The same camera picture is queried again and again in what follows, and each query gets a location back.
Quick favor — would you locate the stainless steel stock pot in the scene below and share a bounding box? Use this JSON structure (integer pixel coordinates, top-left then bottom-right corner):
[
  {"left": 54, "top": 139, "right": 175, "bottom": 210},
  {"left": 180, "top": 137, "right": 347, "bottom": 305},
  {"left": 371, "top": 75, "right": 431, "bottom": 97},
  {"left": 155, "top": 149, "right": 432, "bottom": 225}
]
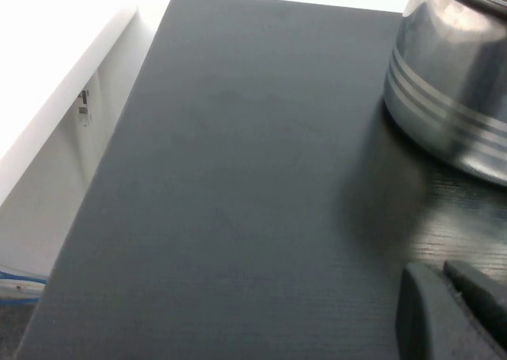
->
[{"left": 382, "top": 0, "right": 507, "bottom": 187}]

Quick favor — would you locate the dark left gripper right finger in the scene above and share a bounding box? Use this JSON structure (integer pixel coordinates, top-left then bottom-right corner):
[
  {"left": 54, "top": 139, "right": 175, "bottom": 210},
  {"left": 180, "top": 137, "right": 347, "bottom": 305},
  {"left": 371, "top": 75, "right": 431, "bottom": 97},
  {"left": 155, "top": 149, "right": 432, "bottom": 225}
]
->
[{"left": 443, "top": 259, "right": 507, "bottom": 353}]

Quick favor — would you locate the small metal bracket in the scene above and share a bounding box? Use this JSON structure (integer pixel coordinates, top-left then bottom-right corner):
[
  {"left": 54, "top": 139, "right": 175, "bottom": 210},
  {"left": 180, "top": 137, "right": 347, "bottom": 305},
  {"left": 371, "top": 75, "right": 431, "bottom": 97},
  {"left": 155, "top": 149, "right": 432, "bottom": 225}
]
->
[{"left": 77, "top": 90, "right": 92, "bottom": 117}]

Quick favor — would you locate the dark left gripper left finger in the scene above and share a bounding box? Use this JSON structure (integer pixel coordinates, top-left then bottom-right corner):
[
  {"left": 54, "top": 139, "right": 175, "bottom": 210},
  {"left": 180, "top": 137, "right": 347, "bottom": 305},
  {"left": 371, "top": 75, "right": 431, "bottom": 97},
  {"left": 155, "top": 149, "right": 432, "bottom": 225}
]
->
[{"left": 395, "top": 264, "right": 503, "bottom": 360}]

